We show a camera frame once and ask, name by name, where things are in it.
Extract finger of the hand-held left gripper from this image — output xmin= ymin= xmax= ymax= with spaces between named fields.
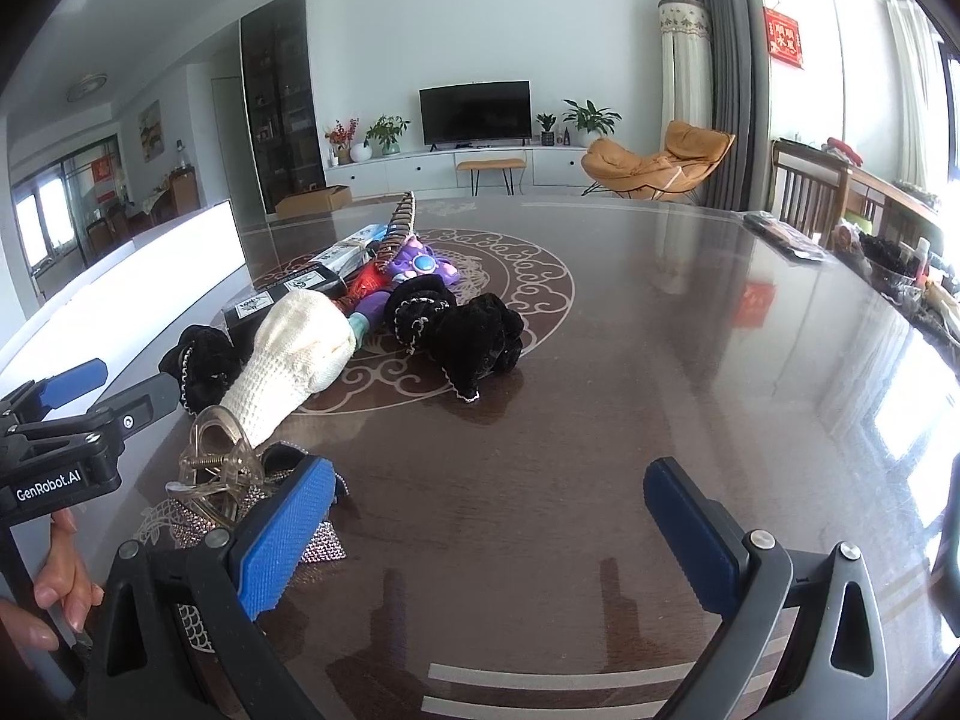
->
xmin=0 ymin=358 xmax=108 ymax=425
xmin=82 ymin=371 xmax=181 ymax=440

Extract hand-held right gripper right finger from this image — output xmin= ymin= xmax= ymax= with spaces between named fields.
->
xmin=643 ymin=456 xmax=912 ymax=720

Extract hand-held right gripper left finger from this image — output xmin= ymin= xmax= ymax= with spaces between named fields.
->
xmin=84 ymin=456 xmax=353 ymax=720

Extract silver rhinestone hair accessory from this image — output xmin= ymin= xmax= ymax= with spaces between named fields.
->
xmin=135 ymin=442 xmax=350 ymax=565

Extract black scrunchie white trim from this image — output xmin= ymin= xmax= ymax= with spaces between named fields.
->
xmin=160 ymin=324 xmax=248 ymax=415

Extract clear plastic hair claw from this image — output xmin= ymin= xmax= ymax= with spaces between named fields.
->
xmin=166 ymin=405 xmax=268 ymax=524

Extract white cardboard box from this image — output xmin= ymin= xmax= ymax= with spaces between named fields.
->
xmin=0 ymin=199 xmax=250 ymax=593

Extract black printed box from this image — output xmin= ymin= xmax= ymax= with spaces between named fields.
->
xmin=221 ymin=262 xmax=352 ymax=342

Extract white knit glove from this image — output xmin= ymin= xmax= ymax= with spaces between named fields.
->
xmin=221 ymin=291 xmax=359 ymax=447

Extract red and pink item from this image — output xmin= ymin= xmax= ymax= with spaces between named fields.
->
xmin=343 ymin=262 xmax=395 ymax=310

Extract blue white toothpaste box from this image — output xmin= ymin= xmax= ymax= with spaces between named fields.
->
xmin=311 ymin=225 xmax=392 ymax=276

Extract black scrunchie with chain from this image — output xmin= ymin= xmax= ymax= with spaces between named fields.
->
xmin=384 ymin=276 xmax=460 ymax=352

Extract large black velvet scrunchie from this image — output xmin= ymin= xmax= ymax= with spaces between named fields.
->
xmin=429 ymin=292 xmax=526 ymax=404

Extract purple toy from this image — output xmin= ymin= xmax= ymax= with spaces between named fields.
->
xmin=351 ymin=235 xmax=460 ymax=340

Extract brown beaded hair claw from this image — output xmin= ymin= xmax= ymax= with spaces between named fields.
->
xmin=375 ymin=191 xmax=418 ymax=271

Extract person's left hand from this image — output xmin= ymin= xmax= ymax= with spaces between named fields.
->
xmin=0 ymin=506 xmax=104 ymax=672

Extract balcony glass door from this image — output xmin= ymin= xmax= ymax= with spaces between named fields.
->
xmin=11 ymin=135 xmax=125 ymax=278

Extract dining table with cloth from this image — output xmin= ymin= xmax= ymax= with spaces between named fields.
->
xmin=139 ymin=187 xmax=178 ymax=230

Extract small wooden cabinet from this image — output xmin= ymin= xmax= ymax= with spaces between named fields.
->
xmin=169 ymin=169 xmax=202 ymax=215

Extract brown cardboard box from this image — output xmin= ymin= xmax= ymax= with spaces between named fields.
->
xmin=274 ymin=185 xmax=353 ymax=219

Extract dark flat item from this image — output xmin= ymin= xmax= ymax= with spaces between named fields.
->
xmin=742 ymin=211 xmax=827 ymax=263

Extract red flowers in vase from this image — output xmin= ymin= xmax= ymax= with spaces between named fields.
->
xmin=324 ymin=118 xmax=359 ymax=166

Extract dark glass display cabinet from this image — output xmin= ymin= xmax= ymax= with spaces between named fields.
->
xmin=240 ymin=0 xmax=328 ymax=218

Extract white television cabinet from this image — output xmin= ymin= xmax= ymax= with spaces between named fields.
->
xmin=324 ymin=146 xmax=601 ymax=200

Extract green plant in pot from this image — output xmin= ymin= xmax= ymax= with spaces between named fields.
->
xmin=364 ymin=115 xmax=412 ymax=160

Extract orange lounge chair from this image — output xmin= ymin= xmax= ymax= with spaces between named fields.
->
xmin=581 ymin=120 xmax=736 ymax=203

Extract wooden bench black legs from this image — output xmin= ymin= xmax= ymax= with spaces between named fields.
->
xmin=456 ymin=157 xmax=528 ymax=197

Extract large leafy potted plant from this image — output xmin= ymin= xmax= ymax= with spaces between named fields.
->
xmin=562 ymin=99 xmax=622 ymax=148

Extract black television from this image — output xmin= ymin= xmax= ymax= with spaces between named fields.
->
xmin=418 ymin=81 xmax=533 ymax=148

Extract grey curtain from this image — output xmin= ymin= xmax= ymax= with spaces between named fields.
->
xmin=686 ymin=0 xmax=773 ymax=212

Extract covered standing air conditioner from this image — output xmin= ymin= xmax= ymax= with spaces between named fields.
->
xmin=658 ymin=0 xmax=714 ymax=166

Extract white sheer curtain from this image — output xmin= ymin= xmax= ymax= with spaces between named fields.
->
xmin=887 ymin=0 xmax=947 ymax=188

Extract framed wall painting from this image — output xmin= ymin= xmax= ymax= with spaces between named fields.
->
xmin=137 ymin=99 xmax=164 ymax=162

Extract red wall decoration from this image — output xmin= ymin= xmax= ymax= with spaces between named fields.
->
xmin=763 ymin=6 xmax=806 ymax=68

